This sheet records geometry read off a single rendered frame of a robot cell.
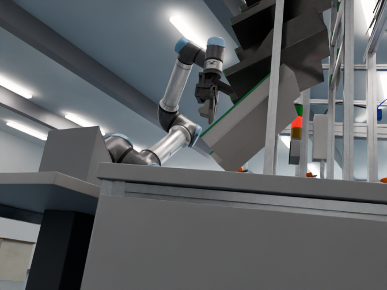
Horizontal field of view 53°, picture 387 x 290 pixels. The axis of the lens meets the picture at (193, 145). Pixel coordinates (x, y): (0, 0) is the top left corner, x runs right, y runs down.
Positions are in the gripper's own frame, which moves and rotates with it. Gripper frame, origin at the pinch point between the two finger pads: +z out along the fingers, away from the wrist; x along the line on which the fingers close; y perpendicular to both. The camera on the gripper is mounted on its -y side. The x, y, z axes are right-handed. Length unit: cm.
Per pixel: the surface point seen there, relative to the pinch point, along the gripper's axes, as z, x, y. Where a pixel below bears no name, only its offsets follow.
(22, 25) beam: -231, -256, 328
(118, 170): 39, 70, 2
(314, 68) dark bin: -6.2, 29.0, -34.4
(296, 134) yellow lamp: -4.3, -21.6, -31.5
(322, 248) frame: 48, 70, -34
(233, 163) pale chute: 22.1, 22.0, -12.6
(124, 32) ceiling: -253, -308, 204
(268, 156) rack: 27, 48, -24
